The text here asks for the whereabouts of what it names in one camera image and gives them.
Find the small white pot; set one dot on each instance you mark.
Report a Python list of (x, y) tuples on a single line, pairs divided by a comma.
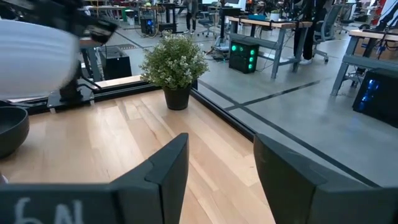
[(275, 16)]

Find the wooden table with grey legs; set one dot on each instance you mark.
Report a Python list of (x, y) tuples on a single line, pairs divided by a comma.
[(273, 25), (363, 60)]

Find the artificial plant in black pot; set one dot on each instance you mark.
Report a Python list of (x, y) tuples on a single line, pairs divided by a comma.
[(174, 65)]

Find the black computer with green lights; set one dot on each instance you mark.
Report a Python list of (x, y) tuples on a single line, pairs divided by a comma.
[(244, 57)]

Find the blue office chair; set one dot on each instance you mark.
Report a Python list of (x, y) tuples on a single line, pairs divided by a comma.
[(205, 23)]

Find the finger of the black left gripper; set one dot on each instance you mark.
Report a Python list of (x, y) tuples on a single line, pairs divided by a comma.
[(99, 30)]

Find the black computer with blue lights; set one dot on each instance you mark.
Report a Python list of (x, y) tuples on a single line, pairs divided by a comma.
[(377, 95)]

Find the dark bowl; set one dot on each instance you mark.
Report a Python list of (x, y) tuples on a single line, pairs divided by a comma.
[(11, 133)]

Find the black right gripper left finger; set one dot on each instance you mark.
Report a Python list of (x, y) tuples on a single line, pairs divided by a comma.
[(161, 186)]

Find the person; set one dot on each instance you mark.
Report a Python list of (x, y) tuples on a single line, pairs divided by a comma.
[(306, 40), (191, 15)]

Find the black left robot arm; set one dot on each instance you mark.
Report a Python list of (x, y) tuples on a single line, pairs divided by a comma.
[(71, 87)]

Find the teal box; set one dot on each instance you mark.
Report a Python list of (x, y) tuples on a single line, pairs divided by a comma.
[(258, 17)]

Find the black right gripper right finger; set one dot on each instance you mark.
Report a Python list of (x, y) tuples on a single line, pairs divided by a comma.
[(298, 193)]

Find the grey office chair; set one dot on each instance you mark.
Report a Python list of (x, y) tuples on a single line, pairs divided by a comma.
[(326, 28)]

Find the black box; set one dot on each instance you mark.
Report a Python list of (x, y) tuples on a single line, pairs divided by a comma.
[(115, 63)]

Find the white ribbed bowl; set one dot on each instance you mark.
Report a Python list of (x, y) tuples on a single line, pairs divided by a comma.
[(34, 59)]

